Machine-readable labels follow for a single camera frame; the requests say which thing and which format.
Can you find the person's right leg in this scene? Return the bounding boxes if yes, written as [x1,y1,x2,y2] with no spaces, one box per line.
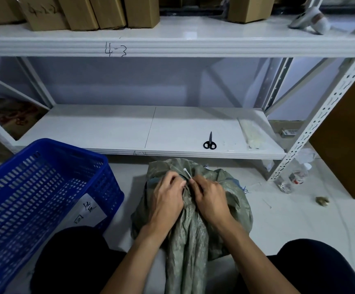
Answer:
[236,238,355,294]

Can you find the blue plastic basket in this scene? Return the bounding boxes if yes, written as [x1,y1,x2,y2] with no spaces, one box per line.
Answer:
[0,138,125,294]

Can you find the handwritten cardboard box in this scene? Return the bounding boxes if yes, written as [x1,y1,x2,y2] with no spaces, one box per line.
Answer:
[13,0,71,31]

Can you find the black scissors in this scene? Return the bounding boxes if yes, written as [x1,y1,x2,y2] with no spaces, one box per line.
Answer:
[203,131,217,150]

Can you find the green woven sack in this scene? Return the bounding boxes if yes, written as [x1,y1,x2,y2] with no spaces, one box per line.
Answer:
[131,158,254,294]

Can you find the person's left forearm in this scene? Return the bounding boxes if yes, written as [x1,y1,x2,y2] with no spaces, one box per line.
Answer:
[101,225,173,294]

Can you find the white metal shelf rack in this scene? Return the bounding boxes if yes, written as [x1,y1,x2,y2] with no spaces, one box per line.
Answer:
[0,0,355,182]

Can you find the white cable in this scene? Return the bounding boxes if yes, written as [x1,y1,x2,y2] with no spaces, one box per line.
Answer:
[330,192,355,294]

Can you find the clear bag of zip ties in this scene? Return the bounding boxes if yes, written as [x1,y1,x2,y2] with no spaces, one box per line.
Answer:
[237,118,265,149]

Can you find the person's right forearm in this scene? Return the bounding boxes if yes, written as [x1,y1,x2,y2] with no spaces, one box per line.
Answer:
[222,220,302,294]

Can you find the person's right hand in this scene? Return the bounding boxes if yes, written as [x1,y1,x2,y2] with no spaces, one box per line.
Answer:
[189,175,237,231]

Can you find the white handheld scanner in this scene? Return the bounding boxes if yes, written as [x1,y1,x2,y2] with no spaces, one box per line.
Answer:
[289,6,331,35]

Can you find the white crumpled paper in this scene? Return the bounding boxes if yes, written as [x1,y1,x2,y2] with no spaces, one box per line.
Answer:
[297,148,316,164]

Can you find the person's left hand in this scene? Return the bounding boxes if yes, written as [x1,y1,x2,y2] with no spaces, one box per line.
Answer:
[148,171,186,234]

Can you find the red patterned carton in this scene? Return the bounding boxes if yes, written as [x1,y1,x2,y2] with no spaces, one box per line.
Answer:
[0,97,49,140]

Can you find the clear plastic bottle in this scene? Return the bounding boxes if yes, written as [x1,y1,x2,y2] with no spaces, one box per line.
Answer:
[277,163,312,194]

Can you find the cube cardboard box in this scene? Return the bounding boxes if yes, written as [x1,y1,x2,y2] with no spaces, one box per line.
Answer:
[227,0,276,24]

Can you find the tall small cardboard box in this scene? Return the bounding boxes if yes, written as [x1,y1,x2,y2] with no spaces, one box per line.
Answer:
[88,0,128,30]
[123,0,161,29]
[56,0,100,31]

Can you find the white paper label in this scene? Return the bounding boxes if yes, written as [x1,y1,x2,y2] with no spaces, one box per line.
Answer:
[73,194,108,227]

